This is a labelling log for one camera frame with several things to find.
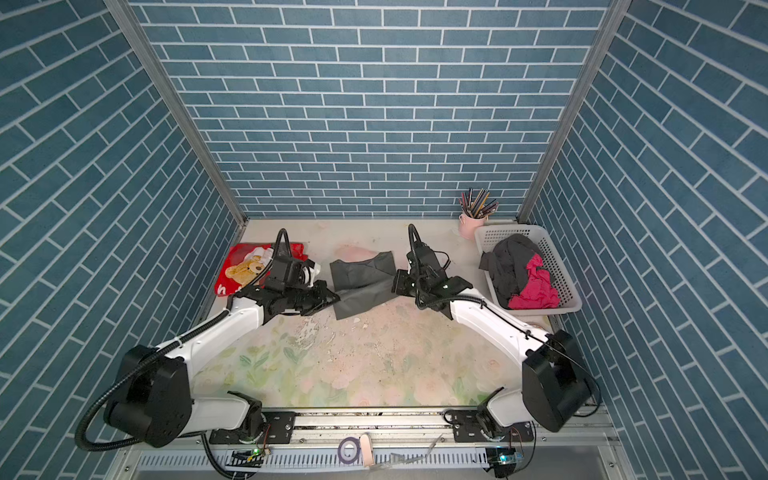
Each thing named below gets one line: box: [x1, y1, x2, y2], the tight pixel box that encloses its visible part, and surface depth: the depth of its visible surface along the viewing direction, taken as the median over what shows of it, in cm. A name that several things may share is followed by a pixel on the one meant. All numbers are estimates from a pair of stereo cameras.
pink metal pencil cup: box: [459, 214, 487, 240], surface depth 111 cm
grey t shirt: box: [329, 251, 398, 320], surface depth 103 cm
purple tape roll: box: [337, 436, 361, 465], surface depth 72 cm
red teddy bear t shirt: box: [215, 243, 308, 296], surface depth 101 cm
